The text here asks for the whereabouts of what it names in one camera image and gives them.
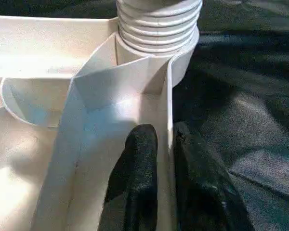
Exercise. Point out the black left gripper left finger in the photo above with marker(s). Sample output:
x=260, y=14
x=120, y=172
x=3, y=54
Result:
x=135, y=180

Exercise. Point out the white plastic table leg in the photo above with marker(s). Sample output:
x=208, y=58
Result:
x=159, y=24

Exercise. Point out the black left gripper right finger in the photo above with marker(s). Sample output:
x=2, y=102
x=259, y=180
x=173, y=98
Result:
x=202, y=192

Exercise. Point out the black mat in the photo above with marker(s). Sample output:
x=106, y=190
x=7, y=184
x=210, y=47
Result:
x=243, y=120

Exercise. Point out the white plastic table top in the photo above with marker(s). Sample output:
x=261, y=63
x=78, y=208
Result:
x=38, y=48

